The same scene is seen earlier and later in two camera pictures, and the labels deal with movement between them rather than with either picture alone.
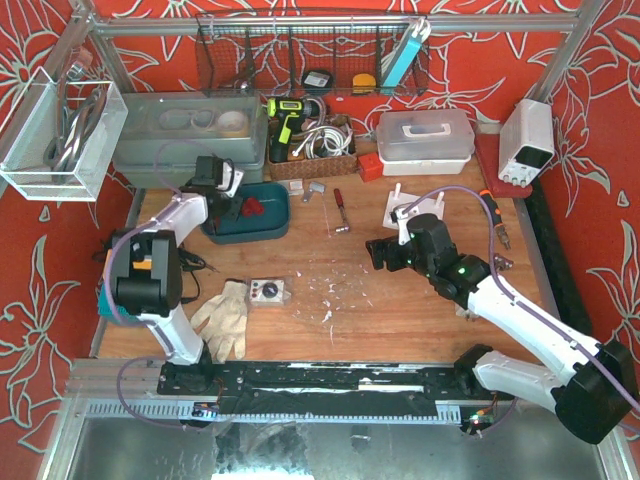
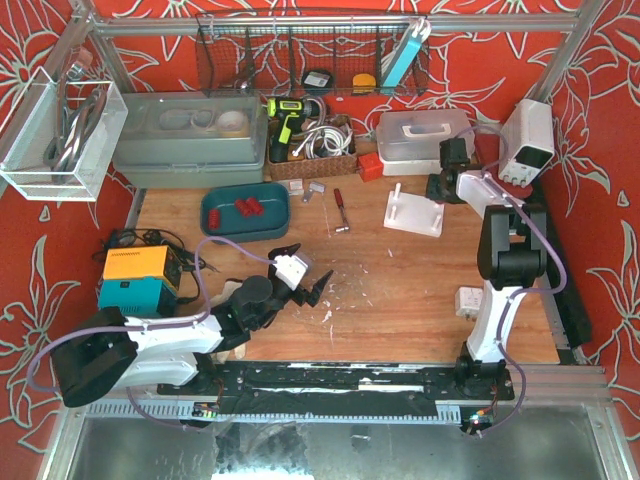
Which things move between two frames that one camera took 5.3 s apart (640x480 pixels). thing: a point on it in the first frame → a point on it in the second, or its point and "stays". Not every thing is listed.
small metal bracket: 314,186 stays
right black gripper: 382,254 → 438,185
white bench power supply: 526,140 stays
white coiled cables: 325,141 stays
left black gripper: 226,211 → 298,291
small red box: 370,166 stays
